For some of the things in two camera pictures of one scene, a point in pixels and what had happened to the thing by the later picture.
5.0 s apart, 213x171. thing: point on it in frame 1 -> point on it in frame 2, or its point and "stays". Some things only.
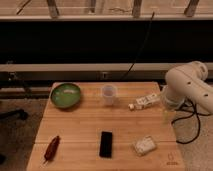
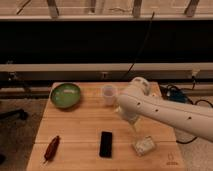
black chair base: (14, 113) stays
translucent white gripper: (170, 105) -> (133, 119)
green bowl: (65, 94) stays
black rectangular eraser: (105, 145) stays
